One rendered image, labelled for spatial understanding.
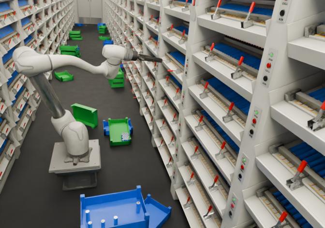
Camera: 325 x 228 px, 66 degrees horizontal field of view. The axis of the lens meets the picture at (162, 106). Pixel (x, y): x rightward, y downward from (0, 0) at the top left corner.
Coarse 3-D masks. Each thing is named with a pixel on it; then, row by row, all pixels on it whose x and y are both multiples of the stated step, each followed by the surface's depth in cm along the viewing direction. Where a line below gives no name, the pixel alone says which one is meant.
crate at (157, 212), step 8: (144, 200) 176; (152, 200) 179; (152, 208) 177; (160, 208) 176; (168, 208) 169; (152, 216) 171; (160, 216) 171; (168, 216) 170; (152, 224) 165; (160, 224) 162
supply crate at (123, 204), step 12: (120, 192) 128; (132, 192) 130; (84, 204) 122; (96, 204) 126; (108, 204) 127; (120, 204) 127; (132, 204) 128; (144, 204) 122; (84, 216) 119; (96, 216) 120; (108, 216) 120; (120, 216) 121; (132, 216) 121; (144, 216) 122
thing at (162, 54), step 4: (168, 48) 208; (172, 48) 209; (176, 48) 210; (160, 52) 208; (164, 52) 209; (168, 52) 208; (172, 52) 211; (160, 56) 209; (164, 56) 210; (164, 64) 198; (168, 64) 191; (172, 64) 188; (168, 68) 188; (172, 68) 182; (176, 68) 179; (172, 72) 179; (176, 76) 171; (180, 76) 165; (180, 80) 162
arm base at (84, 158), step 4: (88, 152) 188; (68, 156) 185; (72, 156) 182; (76, 156) 182; (80, 156) 183; (84, 156) 185; (88, 156) 187; (64, 160) 182; (68, 160) 182; (72, 160) 182; (76, 160) 180; (80, 160) 183; (84, 160) 183; (88, 160) 184; (76, 164) 179
